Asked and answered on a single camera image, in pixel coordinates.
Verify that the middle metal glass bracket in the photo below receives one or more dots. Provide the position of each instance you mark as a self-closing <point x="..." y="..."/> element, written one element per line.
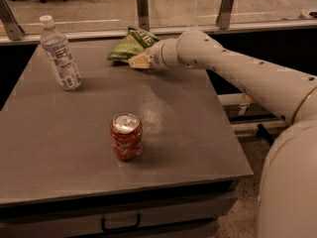
<point x="143" y="14"/>

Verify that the red soda can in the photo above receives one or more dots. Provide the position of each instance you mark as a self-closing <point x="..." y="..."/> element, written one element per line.
<point x="126" y="133"/>

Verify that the clear plastic water bottle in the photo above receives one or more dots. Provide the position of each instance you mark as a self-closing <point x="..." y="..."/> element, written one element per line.
<point x="56" y="47"/>

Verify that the metal glass bracket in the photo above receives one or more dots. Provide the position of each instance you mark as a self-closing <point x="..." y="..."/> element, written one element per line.
<point x="224" y="16"/>
<point x="143" y="14"/>
<point x="11" y="26"/>

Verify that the black stand with cables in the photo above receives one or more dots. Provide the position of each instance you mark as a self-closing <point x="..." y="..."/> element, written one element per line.
<point x="263" y="133"/>

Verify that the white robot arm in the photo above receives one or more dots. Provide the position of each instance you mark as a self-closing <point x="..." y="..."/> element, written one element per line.
<point x="287" y="204"/>

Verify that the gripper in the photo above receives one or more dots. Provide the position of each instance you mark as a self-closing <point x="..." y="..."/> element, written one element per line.
<point x="155" y="55"/>

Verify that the green jalapeno chip bag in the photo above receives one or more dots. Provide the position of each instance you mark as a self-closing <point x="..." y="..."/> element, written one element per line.
<point x="134" y="43"/>

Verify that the right metal glass bracket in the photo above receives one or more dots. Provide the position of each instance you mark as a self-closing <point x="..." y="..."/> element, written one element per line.
<point x="224" y="16"/>

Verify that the grey drawer front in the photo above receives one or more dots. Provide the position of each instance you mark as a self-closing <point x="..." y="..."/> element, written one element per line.
<point x="182" y="217"/>

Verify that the left metal glass bracket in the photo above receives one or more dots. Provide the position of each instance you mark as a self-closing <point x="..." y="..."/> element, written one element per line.
<point x="11" y="26"/>

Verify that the grey metal floor rail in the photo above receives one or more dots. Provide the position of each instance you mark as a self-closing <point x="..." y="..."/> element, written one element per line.
<point x="245" y="115"/>

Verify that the black drawer handle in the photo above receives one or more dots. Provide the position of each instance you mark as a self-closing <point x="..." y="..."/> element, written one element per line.
<point x="109" y="226"/>

